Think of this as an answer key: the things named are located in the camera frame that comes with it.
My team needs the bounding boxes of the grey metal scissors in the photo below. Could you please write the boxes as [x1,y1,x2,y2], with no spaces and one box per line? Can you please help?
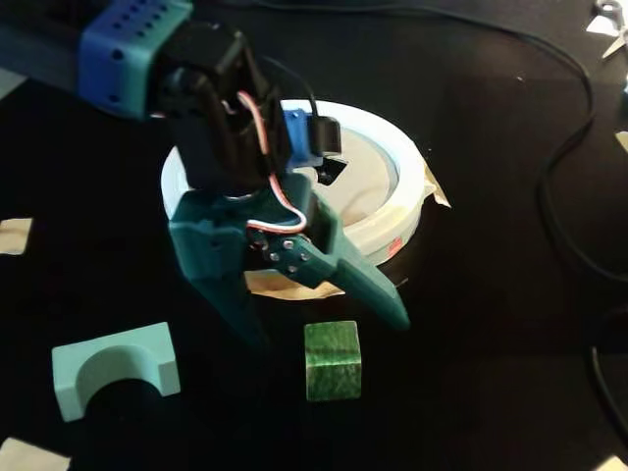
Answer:
[593,0,628,61]

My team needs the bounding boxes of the white and red servo wire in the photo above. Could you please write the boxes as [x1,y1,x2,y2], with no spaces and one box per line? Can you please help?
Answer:
[223,90,309,235]

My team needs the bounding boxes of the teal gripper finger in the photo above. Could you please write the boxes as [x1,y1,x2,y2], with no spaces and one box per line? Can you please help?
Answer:
[246,233,411,332]

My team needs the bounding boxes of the white round sorter container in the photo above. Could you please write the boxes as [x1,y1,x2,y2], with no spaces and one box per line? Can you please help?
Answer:
[160,99,426,269]

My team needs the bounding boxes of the pale green arch block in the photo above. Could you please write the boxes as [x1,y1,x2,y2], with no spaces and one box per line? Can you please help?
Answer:
[51,321,182,423]

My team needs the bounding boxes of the white paper sheet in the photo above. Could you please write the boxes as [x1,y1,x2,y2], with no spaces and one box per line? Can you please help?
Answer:
[0,436,73,471]

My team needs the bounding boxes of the dark green square block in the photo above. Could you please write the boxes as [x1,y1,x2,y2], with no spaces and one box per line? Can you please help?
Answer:
[303,320,363,402]

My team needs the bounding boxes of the thick black cable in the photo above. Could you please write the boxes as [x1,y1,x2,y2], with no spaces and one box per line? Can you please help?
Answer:
[590,342,628,436]
[342,0,628,284]

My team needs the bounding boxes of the long tan masking tape strip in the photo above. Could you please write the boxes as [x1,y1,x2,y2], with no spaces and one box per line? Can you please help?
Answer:
[243,269,347,300]

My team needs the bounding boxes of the brown cardboard lid with holes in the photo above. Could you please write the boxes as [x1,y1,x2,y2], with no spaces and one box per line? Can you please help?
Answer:
[313,122,393,227]

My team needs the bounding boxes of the black camera in blue mount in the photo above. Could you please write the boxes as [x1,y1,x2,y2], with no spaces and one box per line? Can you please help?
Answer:
[282,107,344,173]

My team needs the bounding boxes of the white paper piece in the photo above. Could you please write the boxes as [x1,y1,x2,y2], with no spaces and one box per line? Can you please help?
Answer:
[586,13,627,38]

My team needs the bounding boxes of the black camera cable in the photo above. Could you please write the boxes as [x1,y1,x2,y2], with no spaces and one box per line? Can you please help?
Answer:
[262,56,323,122]

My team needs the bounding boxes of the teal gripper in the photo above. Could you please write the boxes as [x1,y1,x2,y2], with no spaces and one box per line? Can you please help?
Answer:
[169,171,344,350]

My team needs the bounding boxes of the crumpled tan masking tape strip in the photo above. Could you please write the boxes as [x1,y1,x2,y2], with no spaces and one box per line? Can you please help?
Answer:
[421,164,453,210]

